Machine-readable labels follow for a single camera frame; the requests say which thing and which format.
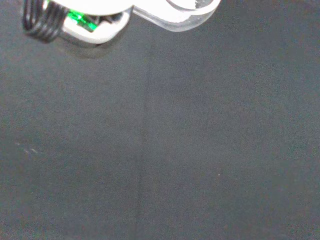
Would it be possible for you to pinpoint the black bench cloth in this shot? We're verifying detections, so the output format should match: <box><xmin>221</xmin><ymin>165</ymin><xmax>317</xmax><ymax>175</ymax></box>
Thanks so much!
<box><xmin>0</xmin><ymin>0</ymin><xmax>320</xmax><ymax>240</ymax></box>

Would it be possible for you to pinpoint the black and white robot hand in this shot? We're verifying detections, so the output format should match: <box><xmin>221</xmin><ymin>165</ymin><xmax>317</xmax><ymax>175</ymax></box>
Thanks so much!
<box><xmin>21</xmin><ymin>0</ymin><xmax>141</xmax><ymax>46</ymax></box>

